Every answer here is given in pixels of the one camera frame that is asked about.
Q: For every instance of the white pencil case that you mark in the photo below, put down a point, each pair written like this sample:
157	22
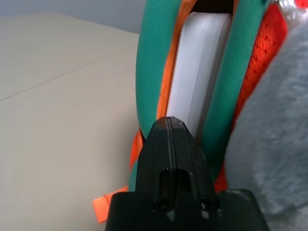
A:
197	72

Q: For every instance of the grey white plush toy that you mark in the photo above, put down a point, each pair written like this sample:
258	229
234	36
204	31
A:
276	120

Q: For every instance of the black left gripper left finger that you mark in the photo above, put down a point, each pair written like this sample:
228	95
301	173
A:
154	163

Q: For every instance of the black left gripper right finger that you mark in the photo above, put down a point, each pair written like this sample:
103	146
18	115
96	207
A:
187	163

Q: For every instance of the orange and teal backpack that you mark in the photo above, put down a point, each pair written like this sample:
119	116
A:
154	60

